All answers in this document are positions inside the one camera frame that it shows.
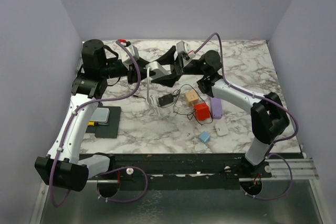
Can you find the black mat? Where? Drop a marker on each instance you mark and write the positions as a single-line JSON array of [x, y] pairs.
[[111, 128]]

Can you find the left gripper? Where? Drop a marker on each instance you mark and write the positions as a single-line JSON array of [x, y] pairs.
[[142, 62]]

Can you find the white plug adapter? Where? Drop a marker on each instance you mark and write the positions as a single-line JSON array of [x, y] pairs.
[[221, 128]]

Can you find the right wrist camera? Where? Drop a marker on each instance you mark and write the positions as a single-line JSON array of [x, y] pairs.
[[184, 48]]

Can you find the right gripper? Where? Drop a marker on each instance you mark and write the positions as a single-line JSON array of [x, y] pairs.
[[168, 58]]

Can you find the grey plastic box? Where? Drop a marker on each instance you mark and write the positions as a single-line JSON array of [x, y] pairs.
[[100, 115]]

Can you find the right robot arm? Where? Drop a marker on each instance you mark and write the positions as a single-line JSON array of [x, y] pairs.
[[268, 118]]

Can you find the purple power strip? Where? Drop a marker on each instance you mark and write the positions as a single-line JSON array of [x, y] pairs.
[[216, 108]]

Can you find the white power strip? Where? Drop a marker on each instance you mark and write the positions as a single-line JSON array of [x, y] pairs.
[[153, 71]]

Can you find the red cube socket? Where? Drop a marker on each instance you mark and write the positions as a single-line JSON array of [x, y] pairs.
[[201, 111]]

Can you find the beige cube socket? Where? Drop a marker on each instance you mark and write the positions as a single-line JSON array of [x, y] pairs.
[[191, 97]]

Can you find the aluminium frame rail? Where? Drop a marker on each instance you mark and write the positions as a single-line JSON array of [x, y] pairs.
[[272, 168]]

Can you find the blue cube plug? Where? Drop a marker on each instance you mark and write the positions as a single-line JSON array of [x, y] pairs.
[[204, 137]]

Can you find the yellow screwdriver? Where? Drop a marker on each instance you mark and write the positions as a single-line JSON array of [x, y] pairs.
[[92, 123]]

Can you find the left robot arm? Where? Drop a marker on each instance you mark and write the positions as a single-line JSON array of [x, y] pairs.
[[62, 166]]

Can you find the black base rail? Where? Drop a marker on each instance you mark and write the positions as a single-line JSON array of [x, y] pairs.
[[142, 181]]

